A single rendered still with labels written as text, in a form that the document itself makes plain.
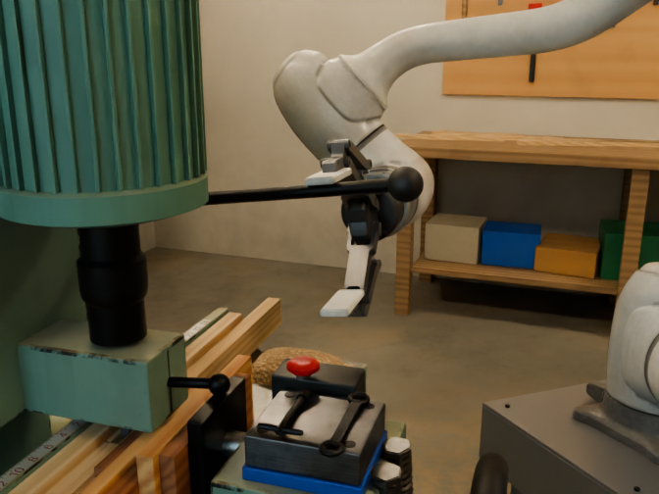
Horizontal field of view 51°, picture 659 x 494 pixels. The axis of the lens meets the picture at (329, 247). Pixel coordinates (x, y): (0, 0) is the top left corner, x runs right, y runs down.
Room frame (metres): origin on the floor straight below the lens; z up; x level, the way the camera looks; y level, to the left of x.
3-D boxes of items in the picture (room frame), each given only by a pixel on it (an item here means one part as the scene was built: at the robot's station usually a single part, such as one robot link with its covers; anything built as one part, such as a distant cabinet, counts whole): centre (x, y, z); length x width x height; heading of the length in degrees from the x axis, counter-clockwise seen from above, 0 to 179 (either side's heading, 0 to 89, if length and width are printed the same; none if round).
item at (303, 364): (0.57, 0.02, 1.02); 0.03 x 0.03 x 0.01
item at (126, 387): (0.60, 0.21, 0.99); 0.14 x 0.07 x 0.09; 73
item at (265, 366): (0.80, 0.04, 0.91); 0.12 x 0.09 x 0.03; 73
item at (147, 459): (0.59, 0.12, 0.94); 0.20 x 0.02 x 0.08; 163
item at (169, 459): (0.57, 0.11, 0.94); 0.16 x 0.01 x 0.07; 163
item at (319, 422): (0.54, 0.01, 0.99); 0.13 x 0.11 x 0.06; 163
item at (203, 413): (0.55, 0.07, 0.95); 0.09 x 0.07 x 0.09; 163
